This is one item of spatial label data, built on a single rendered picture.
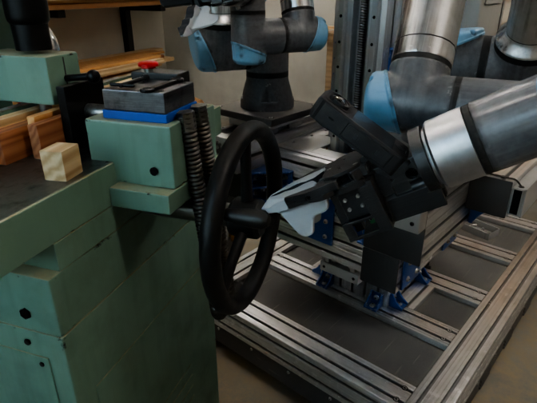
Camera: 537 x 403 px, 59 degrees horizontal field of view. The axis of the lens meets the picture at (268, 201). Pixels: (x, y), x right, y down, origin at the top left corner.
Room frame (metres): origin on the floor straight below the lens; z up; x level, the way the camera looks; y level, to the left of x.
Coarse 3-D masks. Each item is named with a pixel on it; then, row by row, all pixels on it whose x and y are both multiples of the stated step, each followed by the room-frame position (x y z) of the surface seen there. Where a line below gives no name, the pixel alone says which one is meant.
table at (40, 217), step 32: (32, 160) 0.63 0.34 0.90; (96, 160) 0.63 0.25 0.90; (0, 192) 0.52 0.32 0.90; (32, 192) 0.52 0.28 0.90; (64, 192) 0.53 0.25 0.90; (96, 192) 0.58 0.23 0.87; (128, 192) 0.60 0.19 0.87; (160, 192) 0.59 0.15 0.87; (0, 224) 0.44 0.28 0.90; (32, 224) 0.48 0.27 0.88; (64, 224) 0.52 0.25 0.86; (0, 256) 0.43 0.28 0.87; (32, 256) 0.47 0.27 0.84
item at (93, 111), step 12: (72, 84) 0.70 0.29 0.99; (84, 84) 0.72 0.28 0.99; (96, 84) 0.75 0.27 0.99; (60, 96) 0.68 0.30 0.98; (72, 96) 0.69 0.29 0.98; (84, 96) 0.72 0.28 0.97; (96, 96) 0.74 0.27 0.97; (60, 108) 0.68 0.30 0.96; (72, 108) 0.69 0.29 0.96; (84, 108) 0.71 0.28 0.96; (96, 108) 0.71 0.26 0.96; (72, 120) 0.68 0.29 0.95; (84, 120) 0.71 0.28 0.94; (72, 132) 0.68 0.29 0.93; (84, 132) 0.70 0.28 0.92
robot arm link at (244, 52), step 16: (240, 16) 1.05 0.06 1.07; (256, 16) 1.05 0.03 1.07; (240, 32) 1.05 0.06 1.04; (256, 32) 1.05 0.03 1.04; (272, 32) 1.06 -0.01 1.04; (240, 48) 1.05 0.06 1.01; (256, 48) 1.05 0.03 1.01; (272, 48) 1.07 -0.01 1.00; (240, 64) 1.06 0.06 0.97; (256, 64) 1.05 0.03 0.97
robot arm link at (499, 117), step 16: (528, 80) 0.45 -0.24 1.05; (496, 96) 0.45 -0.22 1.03; (512, 96) 0.44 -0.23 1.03; (528, 96) 0.43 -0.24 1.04; (464, 112) 0.45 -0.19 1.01; (480, 112) 0.44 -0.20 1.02; (496, 112) 0.43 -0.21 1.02; (512, 112) 0.43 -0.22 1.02; (528, 112) 0.42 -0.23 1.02; (480, 128) 0.43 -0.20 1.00; (496, 128) 0.43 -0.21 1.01; (512, 128) 0.42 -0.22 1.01; (528, 128) 0.41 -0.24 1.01; (480, 144) 0.43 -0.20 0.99; (496, 144) 0.42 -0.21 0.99; (512, 144) 0.42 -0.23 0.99; (528, 144) 0.42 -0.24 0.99; (480, 160) 0.43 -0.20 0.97; (496, 160) 0.42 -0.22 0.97; (512, 160) 0.42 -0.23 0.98; (528, 160) 0.43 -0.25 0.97
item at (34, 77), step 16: (0, 64) 0.72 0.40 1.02; (16, 64) 0.71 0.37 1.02; (32, 64) 0.70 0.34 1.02; (48, 64) 0.70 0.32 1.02; (64, 64) 0.73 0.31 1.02; (0, 80) 0.72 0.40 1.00; (16, 80) 0.71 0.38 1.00; (32, 80) 0.70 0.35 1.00; (48, 80) 0.69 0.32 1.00; (64, 80) 0.72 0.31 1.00; (0, 96) 0.72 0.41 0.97; (16, 96) 0.71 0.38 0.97; (32, 96) 0.70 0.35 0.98; (48, 96) 0.69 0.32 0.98
